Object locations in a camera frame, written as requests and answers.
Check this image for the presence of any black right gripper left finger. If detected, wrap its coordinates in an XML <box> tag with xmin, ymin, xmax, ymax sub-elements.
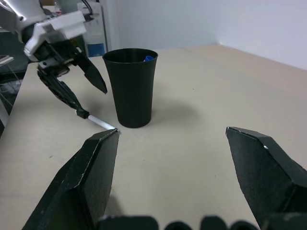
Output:
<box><xmin>23</xmin><ymin>128</ymin><xmax>120</xmax><ymax>230</ymax></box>

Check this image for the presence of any white marker with black cap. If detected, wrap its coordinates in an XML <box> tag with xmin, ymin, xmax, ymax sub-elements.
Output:
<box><xmin>76</xmin><ymin>108</ymin><xmax>117</xmax><ymax>132</ymax></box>

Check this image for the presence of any white cabinet with blue label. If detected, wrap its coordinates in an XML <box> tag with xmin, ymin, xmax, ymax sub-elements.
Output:
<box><xmin>83</xmin><ymin>0</ymin><xmax>108</xmax><ymax>58</ymax></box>

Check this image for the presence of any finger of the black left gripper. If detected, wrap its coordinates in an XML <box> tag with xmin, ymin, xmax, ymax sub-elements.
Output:
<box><xmin>37</xmin><ymin>71</ymin><xmax>86</xmax><ymax>114</ymax></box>
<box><xmin>71</xmin><ymin>51</ymin><xmax>108</xmax><ymax>94</ymax></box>

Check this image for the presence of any black plastic cup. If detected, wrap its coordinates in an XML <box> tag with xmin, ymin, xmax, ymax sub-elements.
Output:
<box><xmin>102</xmin><ymin>48</ymin><xmax>159</xmax><ymax>129</ymax></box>

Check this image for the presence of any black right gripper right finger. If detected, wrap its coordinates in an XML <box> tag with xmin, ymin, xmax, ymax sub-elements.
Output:
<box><xmin>225</xmin><ymin>126</ymin><xmax>307</xmax><ymax>226</ymax></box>

